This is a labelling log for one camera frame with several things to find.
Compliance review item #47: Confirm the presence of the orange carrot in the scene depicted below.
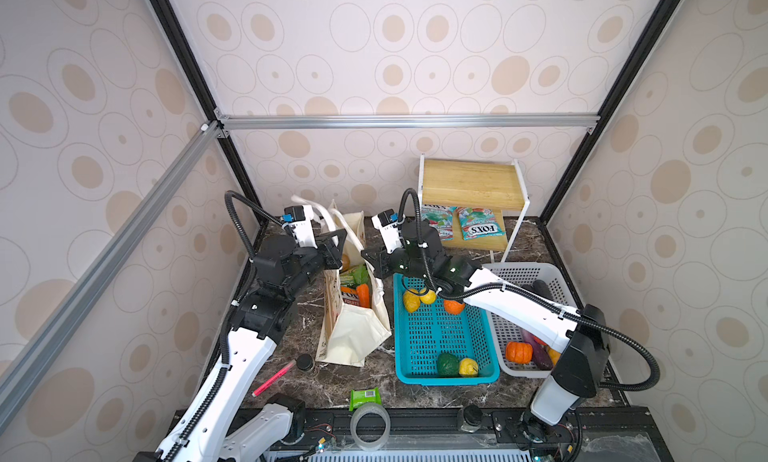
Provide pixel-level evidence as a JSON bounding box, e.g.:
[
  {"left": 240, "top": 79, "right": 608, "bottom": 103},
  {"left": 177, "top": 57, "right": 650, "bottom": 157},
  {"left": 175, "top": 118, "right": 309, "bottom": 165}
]
[{"left": 356, "top": 283, "right": 371, "bottom": 308}]

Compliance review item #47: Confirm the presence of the cream canvas grocery bag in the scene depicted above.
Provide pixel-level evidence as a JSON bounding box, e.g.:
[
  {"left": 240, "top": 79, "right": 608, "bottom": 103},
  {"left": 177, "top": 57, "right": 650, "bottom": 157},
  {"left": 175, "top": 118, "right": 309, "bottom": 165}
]
[{"left": 291, "top": 195, "right": 392, "bottom": 367}]

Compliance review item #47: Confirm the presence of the green yellow snack bag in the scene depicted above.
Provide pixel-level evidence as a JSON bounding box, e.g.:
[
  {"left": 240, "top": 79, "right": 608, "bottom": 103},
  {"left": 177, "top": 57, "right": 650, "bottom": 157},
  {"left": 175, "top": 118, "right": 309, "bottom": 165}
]
[{"left": 339, "top": 264, "right": 370, "bottom": 289}]

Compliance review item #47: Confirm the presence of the orange pink snack bag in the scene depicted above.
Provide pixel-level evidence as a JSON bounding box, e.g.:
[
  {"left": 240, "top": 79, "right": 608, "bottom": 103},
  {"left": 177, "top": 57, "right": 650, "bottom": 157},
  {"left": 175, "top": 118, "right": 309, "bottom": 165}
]
[{"left": 340, "top": 286, "right": 360, "bottom": 307}]

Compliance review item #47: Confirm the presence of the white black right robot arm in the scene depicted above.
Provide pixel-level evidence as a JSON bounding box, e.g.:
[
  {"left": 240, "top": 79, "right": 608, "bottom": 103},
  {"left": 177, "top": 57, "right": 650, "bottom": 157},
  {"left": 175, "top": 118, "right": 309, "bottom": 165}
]
[{"left": 362, "top": 209, "right": 660, "bottom": 426}]

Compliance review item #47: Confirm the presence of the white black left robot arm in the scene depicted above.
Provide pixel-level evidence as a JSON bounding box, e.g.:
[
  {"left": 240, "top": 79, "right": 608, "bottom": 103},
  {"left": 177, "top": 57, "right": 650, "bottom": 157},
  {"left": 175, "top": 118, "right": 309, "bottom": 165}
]
[{"left": 134, "top": 191, "right": 347, "bottom": 461}]

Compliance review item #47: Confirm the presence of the red teal snack bag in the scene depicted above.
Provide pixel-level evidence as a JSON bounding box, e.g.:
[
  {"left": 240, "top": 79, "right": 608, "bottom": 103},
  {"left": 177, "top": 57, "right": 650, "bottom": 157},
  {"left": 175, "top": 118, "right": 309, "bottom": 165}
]
[{"left": 421, "top": 204, "right": 456, "bottom": 241}]

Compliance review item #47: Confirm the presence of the green Fox's candy bag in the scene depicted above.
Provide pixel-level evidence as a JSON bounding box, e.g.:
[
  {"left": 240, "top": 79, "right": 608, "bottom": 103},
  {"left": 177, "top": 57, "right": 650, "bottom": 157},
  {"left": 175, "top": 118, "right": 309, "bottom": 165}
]
[{"left": 457, "top": 207, "right": 503, "bottom": 240}]

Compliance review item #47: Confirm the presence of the small yellow lemon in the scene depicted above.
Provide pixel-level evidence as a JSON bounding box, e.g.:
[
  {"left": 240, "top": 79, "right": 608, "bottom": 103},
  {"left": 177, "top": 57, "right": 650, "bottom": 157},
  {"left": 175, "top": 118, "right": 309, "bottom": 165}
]
[{"left": 419, "top": 290, "right": 437, "bottom": 305}]

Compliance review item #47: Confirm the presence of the orange tangerine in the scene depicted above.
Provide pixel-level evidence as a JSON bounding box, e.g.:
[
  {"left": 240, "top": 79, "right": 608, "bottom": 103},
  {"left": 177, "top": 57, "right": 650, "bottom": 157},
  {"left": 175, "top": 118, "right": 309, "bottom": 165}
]
[{"left": 443, "top": 300, "right": 466, "bottom": 315}]

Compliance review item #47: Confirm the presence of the teal plastic basket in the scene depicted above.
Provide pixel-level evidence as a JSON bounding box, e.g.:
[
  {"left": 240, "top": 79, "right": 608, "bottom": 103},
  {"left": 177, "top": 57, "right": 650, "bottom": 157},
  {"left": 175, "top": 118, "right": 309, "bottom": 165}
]
[{"left": 393, "top": 274, "right": 500, "bottom": 386}]

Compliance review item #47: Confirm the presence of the white wooden two-tier shelf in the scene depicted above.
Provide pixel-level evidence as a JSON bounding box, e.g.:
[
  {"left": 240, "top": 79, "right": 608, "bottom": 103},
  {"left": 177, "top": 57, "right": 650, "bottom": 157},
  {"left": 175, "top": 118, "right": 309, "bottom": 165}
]
[{"left": 418, "top": 156, "right": 531, "bottom": 262}]

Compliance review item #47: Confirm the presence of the small black cap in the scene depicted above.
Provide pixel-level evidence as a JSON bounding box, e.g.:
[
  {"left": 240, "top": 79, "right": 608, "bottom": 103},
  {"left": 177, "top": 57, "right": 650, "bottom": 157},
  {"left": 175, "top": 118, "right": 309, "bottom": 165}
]
[{"left": 295, "top": 353, "right": 315, "bottom": 372}]

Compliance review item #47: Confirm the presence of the pink marker pen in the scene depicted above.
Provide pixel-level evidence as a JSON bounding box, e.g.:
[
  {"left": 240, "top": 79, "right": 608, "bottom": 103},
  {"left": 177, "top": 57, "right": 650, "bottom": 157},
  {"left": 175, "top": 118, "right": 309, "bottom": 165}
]
[{"left": 251, "top": 360, "right": 296, "bottom": 397}]

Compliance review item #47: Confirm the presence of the yellow fruit front right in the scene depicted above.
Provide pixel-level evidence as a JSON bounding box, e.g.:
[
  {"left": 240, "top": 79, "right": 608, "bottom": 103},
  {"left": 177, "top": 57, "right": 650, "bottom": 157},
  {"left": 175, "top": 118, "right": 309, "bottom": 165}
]
[{"left": 458, "top": 358, "right": 479, "bottom": 377}]

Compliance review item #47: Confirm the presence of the white plastic basket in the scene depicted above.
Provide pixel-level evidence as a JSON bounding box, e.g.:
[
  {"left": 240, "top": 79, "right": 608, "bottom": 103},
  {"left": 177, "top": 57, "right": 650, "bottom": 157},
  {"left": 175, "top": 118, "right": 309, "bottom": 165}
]
[{"left": 483, "top": 262, "right": 577, "bottom": 379}]

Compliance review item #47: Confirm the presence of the orange mini pumpkin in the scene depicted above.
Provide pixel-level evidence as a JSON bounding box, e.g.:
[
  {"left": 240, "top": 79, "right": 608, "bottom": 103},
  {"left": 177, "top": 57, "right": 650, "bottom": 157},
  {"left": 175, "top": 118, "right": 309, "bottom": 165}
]
[{"left": 505, "top": 341, "right": 533, "bottom": 365}]

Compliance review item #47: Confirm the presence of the green tape dispenser box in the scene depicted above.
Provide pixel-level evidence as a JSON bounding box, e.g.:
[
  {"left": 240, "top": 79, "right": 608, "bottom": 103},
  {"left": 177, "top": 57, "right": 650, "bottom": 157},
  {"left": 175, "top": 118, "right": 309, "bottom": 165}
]
[{"left": 349, "top": 388, "right": 382, "bottom": 412}]

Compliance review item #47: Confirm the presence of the purple eggplant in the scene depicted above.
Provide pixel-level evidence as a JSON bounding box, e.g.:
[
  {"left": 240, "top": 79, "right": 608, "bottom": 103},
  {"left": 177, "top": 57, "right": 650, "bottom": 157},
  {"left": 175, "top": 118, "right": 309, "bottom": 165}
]
[{"left": 520, "top": 329, "right": 553, "bottom": 371}]

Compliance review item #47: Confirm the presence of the clear tape roll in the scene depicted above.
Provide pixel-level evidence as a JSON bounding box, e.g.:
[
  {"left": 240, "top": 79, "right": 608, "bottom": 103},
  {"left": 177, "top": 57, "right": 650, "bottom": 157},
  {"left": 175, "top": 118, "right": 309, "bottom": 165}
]
[{"left": 349, "top": 402, "right": 392, "bottom": 452}]

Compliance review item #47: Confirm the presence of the yellow potato-like vegetable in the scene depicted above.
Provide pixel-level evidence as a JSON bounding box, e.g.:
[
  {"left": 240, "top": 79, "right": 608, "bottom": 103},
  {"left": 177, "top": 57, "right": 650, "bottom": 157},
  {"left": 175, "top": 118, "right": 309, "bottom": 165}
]
[{"left": 546, "top": 347, "right": 561, "bottom": 366}]

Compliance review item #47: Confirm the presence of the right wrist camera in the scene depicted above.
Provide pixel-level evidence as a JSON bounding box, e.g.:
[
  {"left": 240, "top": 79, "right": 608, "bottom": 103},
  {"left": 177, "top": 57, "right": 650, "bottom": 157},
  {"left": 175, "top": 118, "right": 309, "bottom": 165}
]
[{"left": 372, "top": 209, "right": 402, "bottom": 254}]

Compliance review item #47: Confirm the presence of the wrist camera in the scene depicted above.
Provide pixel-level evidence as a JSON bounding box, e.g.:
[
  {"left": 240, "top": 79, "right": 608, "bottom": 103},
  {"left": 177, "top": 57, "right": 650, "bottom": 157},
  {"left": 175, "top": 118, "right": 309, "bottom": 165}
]
[
  {"left": 372, "top": 209, "right": 402, "bottom": 254},
  {"left": 282, "top": 204, "right": 317, "bottom": 248}
]

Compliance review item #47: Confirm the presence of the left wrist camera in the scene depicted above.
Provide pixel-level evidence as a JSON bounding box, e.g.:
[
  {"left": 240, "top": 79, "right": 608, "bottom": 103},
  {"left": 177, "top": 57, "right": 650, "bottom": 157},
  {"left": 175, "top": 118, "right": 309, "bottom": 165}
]
[{"left": 282, "top": 204, "right": 317, "bottom": 248}]

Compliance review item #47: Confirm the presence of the black knob on rail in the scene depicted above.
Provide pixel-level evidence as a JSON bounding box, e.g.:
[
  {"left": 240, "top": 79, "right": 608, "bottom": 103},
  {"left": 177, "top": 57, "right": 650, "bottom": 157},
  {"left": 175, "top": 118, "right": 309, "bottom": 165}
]
[{"left": 457, "top": 404, "right": 483, "bottom": 433}]

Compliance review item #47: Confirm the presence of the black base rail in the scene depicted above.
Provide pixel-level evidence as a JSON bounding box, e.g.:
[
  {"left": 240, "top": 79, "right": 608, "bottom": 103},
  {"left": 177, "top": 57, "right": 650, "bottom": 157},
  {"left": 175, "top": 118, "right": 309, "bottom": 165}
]
[{"left": 213, "top": 407, "right": 673, "bottom": 461}]

